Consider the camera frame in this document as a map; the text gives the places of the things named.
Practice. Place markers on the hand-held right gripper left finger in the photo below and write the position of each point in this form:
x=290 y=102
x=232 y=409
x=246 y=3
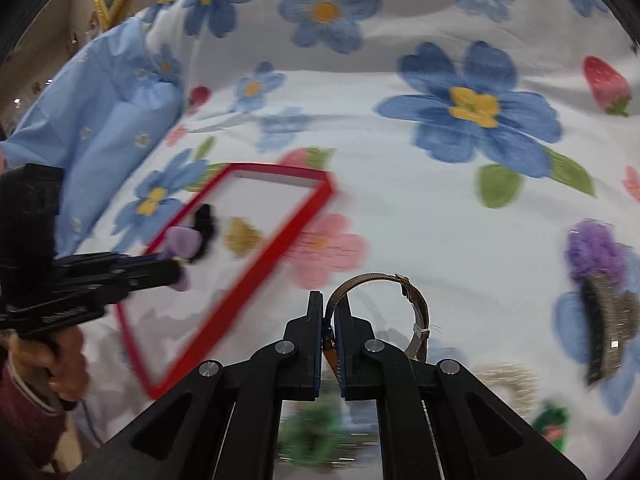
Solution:
x=320 y=356

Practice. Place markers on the black scrunchie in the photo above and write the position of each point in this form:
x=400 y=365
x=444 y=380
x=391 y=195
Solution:
x=205 y=227

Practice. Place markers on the yellow claw hair clip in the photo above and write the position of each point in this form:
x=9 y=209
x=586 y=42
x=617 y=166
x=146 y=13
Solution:
x=241 y=237

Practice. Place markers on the green pink hair clip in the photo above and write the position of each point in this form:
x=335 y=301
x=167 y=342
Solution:
x=550 y=422

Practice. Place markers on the floral printed blanket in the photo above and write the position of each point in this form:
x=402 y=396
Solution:
x=400 y=185

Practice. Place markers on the red tray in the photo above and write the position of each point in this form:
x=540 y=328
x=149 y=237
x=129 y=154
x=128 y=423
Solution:
x=280 y=240

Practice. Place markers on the light blue pillow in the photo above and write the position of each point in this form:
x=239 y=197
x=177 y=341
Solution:
x=110 y=135

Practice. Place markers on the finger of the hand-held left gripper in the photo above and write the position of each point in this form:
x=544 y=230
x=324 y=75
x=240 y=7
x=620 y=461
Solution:
x=130 y=270
x=85 y=305

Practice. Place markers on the person's left forearm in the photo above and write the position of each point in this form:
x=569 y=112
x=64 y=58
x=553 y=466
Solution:
x=25 y=410

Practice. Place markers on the glitter claw hair clip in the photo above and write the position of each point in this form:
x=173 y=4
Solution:
x=607 y=320

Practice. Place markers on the green bow hair clip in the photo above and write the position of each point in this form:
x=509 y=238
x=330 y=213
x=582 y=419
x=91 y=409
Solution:
x=312 y=435

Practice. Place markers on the person's left hand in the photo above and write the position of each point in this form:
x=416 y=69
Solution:
x=65 y=365

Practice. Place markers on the purple bow hair clip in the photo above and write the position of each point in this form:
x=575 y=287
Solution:
x=181 y=245

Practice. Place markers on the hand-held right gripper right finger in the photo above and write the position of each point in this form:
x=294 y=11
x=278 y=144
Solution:
x=339 y=360

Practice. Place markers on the purple scrunchie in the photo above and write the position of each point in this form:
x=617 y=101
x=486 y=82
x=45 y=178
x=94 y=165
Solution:
x=595 y=250

